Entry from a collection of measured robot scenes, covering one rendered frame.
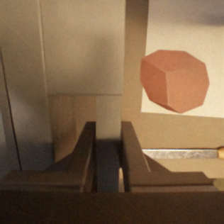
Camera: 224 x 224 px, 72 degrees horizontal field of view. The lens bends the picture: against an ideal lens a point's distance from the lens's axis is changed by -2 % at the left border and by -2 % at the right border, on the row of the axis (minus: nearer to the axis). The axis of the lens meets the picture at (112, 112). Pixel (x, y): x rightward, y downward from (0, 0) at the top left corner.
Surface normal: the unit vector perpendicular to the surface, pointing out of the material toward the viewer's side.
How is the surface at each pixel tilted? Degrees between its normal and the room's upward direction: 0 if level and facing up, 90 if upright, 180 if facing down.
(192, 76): 15
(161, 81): 40
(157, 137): 0
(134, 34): 0
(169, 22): 0
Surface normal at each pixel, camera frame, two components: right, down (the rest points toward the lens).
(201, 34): 0.00, 0.28
